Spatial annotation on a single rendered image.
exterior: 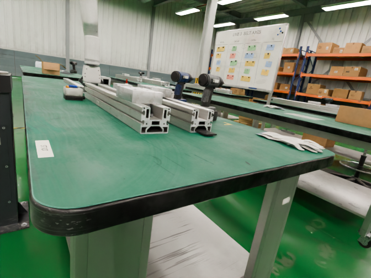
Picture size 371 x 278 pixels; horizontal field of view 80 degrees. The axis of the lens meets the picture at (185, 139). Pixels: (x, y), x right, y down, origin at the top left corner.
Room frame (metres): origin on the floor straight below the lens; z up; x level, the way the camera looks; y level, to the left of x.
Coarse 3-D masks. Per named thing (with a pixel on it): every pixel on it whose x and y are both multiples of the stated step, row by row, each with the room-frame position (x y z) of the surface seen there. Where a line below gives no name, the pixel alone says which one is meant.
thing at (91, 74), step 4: (84, 68) 1.33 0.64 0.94; (88, 68) 1.34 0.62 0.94; (92, 68) 1.35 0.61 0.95; (96, 68) 1.37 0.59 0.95; (84, 72) 1.33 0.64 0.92; (88, 72) 1.34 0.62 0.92; (92, 72) 1.35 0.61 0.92; (96, 72) 1.37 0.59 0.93; (84, 76) 1.33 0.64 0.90; (88, 76) 1.34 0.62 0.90; (92, 76) 1.35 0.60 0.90; (96, 76) 1.37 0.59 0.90; (84, 80) 1.33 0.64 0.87; (88, 80) 1.34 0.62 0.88; (92, 80) 1.36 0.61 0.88; (96, 80) 1.37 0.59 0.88; (100, 80) 1.39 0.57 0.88
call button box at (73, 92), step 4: (64, 88) 1.12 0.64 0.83; (68, 88) 1.10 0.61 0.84; (72, 88) 1.11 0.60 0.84; (76, 88) 1.13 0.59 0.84; (80, 88) 1.16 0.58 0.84; (64, 92) 1.13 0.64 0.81; (68, 92) 1.10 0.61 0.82; (72, 92) 1.11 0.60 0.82; (76, 92) 1.12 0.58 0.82; (80, 92) 1.13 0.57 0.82; (64, 96) 1.13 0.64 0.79; (68, 96) 1.10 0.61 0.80; (72, 96) 1.11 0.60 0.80; (76, 96) 1.13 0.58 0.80; (80, 96) 1.13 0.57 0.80; (80, 100) 1.13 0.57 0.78
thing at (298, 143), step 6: (264, 132) 0.90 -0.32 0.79; (270, 132) 0.90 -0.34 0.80; (270, 138) 0.84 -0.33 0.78; (276, 138) 0.84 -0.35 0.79; (282, 138) 0.81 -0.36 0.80; (288, 138) 0.82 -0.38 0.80; (294, 138) 0.83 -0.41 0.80; (288, 144) 0.78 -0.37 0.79; (294, 144) 0.76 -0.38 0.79; (300, 144) 0.78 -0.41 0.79; (306, 144) 0.75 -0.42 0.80; (312, 144) 0.76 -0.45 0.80; (318, 144) 0.79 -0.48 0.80; (312, 150) 0.74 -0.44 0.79; (318, 150) 0.75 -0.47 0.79
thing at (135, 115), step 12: (84, 96) 1.29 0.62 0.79; (96, 96) 1.08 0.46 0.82; (108, 96) 0.96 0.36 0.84; (108, 108) 0.92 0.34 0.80; (120, 108) 0.80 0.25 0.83; (132, 108) 0.74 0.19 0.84; (144, 108) 0.66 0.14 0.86; (156, 108) 0.73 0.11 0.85; (168, 108) 0.71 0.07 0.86; (120, 120) 0.80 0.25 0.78; (132, 120) 0.70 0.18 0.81; (144, 120) 0.66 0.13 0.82; (156, 120) 0.68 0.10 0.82; (168, 120) 0.71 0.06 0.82; (144, 132) 0.66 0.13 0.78; (156, 132) 0.69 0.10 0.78
